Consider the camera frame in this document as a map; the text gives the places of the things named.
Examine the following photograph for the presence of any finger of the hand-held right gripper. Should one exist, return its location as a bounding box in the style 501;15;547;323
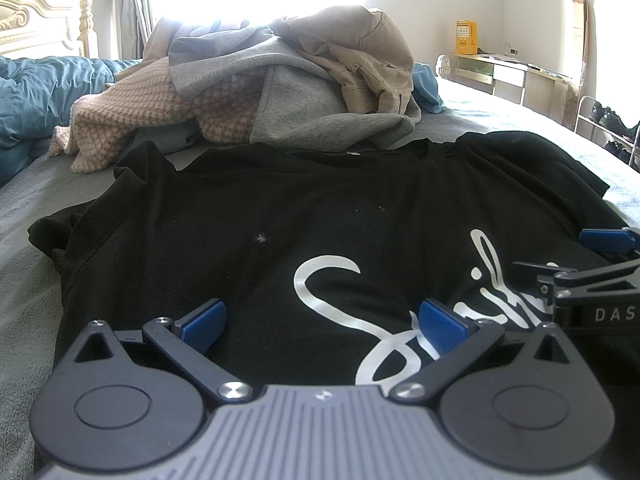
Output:
512;261;576;277
577;227;640;256

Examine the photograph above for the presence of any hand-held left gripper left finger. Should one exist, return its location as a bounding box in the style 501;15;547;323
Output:
74;298;251;403

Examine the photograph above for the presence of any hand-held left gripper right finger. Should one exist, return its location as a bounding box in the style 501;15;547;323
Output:
391;300;573;403

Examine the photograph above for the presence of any black printed t-shirt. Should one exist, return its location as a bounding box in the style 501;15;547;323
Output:
27;131;632;391

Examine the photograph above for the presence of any black shoe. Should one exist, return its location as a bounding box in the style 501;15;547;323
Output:
599;107;627;133
605;141;633;163

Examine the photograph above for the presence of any metal shoe rack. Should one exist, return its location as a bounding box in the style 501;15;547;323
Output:
575;95;640;171

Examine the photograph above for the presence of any grey-blue folded garment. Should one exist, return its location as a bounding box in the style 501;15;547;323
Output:
132;122;201;157

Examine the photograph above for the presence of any pale desk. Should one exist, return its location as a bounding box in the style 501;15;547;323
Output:
435;52;576;111

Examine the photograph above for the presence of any tall cardboard box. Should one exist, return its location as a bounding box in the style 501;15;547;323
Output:
570;0;596;76

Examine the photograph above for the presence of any light blue garment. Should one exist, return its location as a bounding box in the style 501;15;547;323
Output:
412;62;446;113

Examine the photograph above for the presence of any pink houndstooth sweater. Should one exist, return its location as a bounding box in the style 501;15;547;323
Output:
49;57;266;173

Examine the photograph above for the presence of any yellow box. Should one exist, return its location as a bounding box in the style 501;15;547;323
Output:
455;20;478;56

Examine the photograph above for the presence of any grey hoodie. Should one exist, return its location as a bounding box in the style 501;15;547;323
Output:
167;22;423;146

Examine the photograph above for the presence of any teal duvet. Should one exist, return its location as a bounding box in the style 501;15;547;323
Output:
0;55;146;188

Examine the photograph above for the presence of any tan jacket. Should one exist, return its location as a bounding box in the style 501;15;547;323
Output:
270;5;421;116

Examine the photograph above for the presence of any cream bedpost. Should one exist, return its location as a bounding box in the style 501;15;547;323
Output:
77;0;98;58

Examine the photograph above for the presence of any grey curtain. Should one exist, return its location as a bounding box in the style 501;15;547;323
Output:
112;0;166;61

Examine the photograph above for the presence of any cream carved headboard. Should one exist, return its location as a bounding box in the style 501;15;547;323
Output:
0;0;86;61

